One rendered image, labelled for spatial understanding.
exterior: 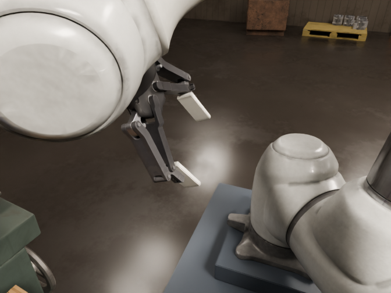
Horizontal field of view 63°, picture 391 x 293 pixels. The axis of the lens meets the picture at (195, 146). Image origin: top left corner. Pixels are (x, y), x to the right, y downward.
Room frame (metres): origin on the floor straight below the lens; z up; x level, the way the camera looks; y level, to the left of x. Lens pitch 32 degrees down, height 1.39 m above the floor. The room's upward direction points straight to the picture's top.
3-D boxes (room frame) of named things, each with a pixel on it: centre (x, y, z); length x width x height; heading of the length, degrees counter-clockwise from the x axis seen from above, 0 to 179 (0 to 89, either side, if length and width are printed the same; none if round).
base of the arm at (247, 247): (0.53, -0.19, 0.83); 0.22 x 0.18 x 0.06; 69
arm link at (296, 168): (0.52, -0.21, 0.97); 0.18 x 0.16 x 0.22; 20
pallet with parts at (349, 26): (6.32, -2.66, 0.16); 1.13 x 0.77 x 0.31; 69
